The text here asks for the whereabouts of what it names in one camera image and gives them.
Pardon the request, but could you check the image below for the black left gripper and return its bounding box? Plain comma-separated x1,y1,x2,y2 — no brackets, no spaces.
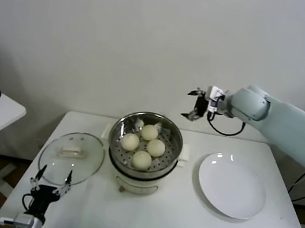
24,162,74,222

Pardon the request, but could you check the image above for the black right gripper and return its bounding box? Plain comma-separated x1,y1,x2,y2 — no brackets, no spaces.
180,86,213,124

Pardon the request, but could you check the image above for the round glass pot lid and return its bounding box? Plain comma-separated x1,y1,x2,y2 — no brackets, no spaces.
35,126,108,193

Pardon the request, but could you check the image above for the white steamed baozi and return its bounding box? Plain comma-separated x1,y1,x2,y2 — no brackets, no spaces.
145,138,168,159
131,149,154,172
139,123,160,143
120,132,141,152

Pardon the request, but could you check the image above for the stainless steel steamer basket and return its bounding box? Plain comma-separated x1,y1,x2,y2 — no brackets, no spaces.
96,104,198,186

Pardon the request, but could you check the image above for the cream electric cooker base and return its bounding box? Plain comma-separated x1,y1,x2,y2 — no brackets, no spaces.
102,146,187,203

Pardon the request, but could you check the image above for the round white plate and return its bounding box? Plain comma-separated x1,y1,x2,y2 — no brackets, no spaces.
191,149,273,224

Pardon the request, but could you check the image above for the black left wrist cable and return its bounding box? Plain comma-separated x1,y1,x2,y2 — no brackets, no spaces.
20,192,36,214

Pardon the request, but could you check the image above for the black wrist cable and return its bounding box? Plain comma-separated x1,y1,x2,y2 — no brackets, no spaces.
204,111,247,139
20,192,36,214

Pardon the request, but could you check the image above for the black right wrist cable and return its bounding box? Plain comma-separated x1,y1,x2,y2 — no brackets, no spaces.
204,111,247,139

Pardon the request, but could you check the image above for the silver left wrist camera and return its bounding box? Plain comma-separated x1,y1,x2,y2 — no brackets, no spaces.
0,209,36,228

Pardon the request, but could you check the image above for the black cable with connector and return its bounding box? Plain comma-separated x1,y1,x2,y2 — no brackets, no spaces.
287,169,305,196

